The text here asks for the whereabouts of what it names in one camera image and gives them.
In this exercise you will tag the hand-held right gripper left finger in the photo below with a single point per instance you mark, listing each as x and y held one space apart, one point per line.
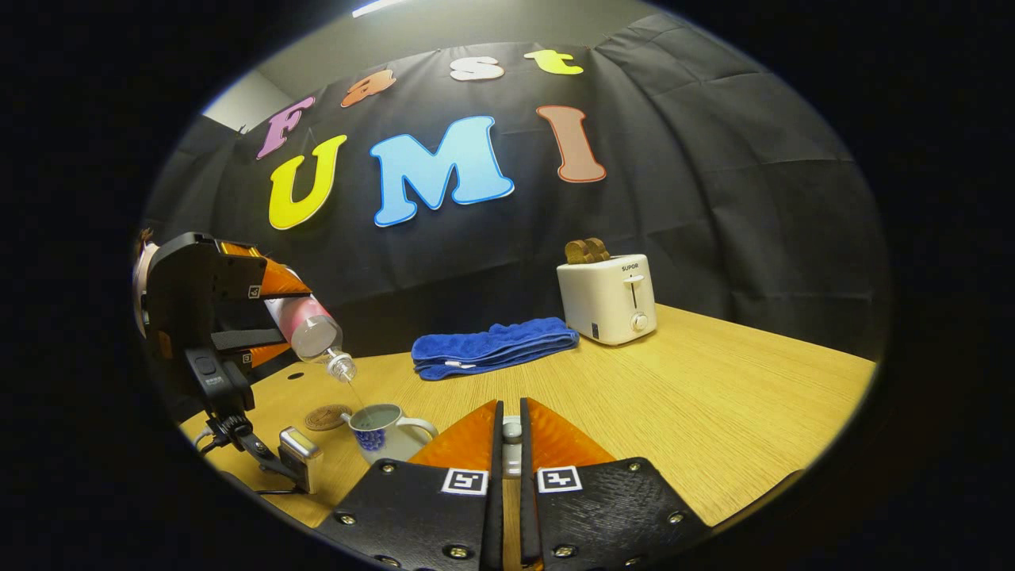
493 515

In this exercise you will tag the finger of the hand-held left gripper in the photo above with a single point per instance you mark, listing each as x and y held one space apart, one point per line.
254 339
273 279

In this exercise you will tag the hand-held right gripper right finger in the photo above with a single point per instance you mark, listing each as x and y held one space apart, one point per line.
529 515

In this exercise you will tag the clear plastic water bottle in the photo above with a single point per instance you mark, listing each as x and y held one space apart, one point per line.
309 329

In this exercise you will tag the white teacup lid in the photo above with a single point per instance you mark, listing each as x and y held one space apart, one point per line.
512 432

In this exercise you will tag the round brown coaster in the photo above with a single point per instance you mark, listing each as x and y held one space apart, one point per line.
323 418

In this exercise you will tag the white blue-patterned teacup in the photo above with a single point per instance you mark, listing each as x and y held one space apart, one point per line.
384 436

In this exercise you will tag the folded blue towel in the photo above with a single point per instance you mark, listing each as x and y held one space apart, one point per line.
492 346

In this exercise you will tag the white toaster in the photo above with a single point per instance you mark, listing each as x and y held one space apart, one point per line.
603 305

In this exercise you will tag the brown toast slice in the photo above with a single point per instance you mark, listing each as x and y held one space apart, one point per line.
599 250
577 252

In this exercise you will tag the ceiling light panel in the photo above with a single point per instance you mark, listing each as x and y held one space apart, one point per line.
379 7

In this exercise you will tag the black backdrop cloth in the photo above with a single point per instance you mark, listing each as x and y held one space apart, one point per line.
674 198

